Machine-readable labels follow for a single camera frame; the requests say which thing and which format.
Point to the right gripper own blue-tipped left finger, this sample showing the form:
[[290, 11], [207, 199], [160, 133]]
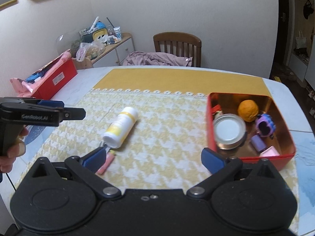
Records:
[[83, 170]]

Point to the small purple block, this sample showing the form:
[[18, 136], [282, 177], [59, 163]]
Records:
[[258, 144]]

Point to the mauve cloth on chair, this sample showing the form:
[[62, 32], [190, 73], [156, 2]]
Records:
[[157, 58]]

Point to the round gold tin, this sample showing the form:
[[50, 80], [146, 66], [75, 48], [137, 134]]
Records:
[[229, 131]]

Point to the red candy wrapper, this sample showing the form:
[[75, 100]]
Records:
[[216, 111]]

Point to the red metal tin box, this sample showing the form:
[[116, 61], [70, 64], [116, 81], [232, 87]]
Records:
[[282, 139]]

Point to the white wooden cabinet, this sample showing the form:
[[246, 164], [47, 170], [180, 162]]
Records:
[[114, 54]]

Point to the right gripper own blue-tipped right finger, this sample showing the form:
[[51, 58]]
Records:
[[222, 171]]

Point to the blue yellow character container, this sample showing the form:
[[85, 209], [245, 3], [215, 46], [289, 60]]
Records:
[[89, 35]]

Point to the person's left hand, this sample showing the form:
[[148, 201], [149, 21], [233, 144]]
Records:
[[17, 150]]

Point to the clear plastic bag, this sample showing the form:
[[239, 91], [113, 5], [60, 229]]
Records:
[[89, 50]]

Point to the orange fruit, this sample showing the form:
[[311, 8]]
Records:
[[248, 110]]

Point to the pink cloth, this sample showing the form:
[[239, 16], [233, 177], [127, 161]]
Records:
[[26, 87]]

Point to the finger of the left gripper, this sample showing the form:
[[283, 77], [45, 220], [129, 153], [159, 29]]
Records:
[[72, 114], [51, 103]]

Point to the pink tube with green cap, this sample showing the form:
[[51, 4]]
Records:
[[109, 159]]

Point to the yellow houndstooth table mat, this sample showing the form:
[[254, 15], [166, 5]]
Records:
[[155, 166]]

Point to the pink ridged square tray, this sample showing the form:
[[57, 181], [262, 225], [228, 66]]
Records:
[[270, 152]]

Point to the purple blue round toy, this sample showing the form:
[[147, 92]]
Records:
[[265, 125]]

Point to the wooden chair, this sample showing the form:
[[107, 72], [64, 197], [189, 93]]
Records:
[[179, 44]]

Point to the white yellow bottle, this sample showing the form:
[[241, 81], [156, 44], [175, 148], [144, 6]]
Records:
[[118, 130]]

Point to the red storage box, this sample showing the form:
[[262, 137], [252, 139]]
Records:
[[55, 81]]

